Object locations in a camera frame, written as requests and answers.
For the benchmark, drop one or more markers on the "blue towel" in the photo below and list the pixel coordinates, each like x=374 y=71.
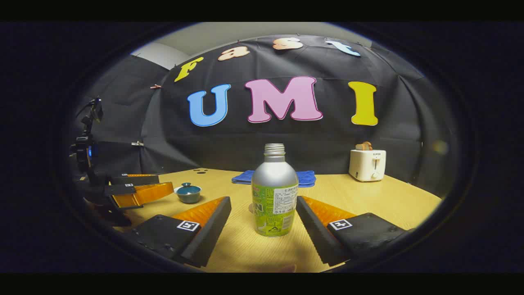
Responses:
x=242 y=177

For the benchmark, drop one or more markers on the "teal teacup lid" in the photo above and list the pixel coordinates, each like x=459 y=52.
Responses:
x=186 y=185

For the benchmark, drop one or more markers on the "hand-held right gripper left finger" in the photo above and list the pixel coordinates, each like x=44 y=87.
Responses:
x=213 y=233

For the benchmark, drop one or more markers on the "toast slices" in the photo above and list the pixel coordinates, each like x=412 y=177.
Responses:
x=363 y=146

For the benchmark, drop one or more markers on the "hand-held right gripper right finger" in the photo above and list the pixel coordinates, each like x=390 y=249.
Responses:
x=313 y=229

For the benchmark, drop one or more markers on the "teal teacup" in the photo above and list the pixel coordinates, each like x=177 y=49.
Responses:
x=188 y=197

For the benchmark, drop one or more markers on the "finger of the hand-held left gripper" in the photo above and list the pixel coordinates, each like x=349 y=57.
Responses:
x=135 y=179
x=143 y=193

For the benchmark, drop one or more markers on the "black backdrop cloth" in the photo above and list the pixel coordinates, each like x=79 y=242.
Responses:
x=327 y=143

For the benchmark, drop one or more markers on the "silver water bottle green label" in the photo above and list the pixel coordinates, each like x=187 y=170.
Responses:
x=273 y=180

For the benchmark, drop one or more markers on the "white toaster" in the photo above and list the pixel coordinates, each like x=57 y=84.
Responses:
x=364 y=168

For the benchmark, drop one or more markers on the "silver clip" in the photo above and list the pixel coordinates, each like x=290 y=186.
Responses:
x=137 y=143

